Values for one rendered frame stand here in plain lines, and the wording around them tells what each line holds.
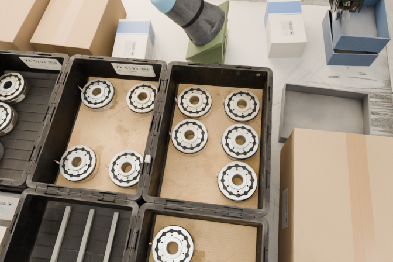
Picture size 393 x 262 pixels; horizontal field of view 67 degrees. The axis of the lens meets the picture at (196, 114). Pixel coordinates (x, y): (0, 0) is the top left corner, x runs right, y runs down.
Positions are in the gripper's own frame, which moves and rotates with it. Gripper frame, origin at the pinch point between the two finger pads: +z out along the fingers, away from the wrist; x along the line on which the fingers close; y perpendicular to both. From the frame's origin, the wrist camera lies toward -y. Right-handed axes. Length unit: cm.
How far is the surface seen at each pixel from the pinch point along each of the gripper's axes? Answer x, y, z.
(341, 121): 3.9, 32.5, 14.1
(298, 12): -12.4, -4.6, 4.0
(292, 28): -14.1, 2.8, 3.8
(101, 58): -70, 32, -14
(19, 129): -94, 55, -8
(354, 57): 7.1, 9.9, 9.3
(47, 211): -76, 77, -6
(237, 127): -28, 46, -4
